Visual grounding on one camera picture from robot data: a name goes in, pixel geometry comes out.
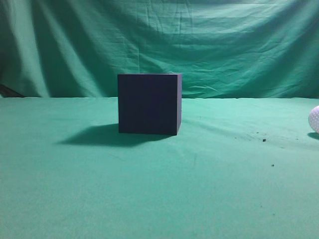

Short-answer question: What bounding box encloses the white dimpled golf ball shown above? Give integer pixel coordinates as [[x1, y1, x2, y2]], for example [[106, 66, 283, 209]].
[[308, 106, 319, 133]]

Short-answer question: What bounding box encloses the dark blue cube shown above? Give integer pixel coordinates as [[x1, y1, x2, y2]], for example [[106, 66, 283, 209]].
[[117, 73, 182, 135]]

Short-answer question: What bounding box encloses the green table cloth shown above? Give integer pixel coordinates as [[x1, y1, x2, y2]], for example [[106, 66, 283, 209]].
[[0, 98, 319, 239]]

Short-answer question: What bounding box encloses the green backdrop cloth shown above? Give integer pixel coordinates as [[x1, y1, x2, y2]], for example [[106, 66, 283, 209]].
[[0, 0, 319, 98]]

